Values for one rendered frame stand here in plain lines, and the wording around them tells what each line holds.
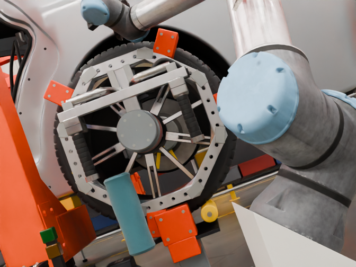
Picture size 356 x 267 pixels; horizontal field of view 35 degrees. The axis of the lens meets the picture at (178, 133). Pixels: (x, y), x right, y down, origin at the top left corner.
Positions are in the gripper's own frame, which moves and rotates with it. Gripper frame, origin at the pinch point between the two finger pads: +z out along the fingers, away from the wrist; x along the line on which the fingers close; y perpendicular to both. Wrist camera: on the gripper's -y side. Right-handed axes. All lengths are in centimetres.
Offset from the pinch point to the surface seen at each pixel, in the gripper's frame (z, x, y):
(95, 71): -8.6, -19.2, -9.3
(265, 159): 375, 121, 81
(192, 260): 40, -76, 5
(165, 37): -10.7, -14.8, 16.8
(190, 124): -15, -54, 17
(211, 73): 4.0, -24.0, 28.9
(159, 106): 8.7, -28.3, 8.2
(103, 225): 390, 103, -102
